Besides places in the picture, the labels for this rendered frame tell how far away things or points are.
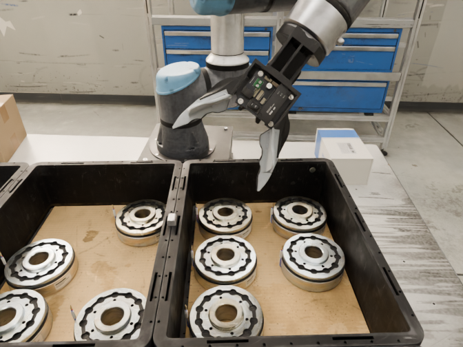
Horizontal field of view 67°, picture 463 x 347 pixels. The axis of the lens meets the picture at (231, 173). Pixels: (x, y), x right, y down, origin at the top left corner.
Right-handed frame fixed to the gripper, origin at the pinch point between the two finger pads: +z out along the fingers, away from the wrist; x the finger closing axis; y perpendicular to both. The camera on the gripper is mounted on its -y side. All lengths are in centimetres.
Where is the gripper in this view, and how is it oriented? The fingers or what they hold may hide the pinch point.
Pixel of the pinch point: (215, 160)
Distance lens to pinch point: 50.8
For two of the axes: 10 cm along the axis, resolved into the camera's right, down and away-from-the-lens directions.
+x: 8.0, 5.9, 0.7
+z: -6.0, 7.9, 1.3
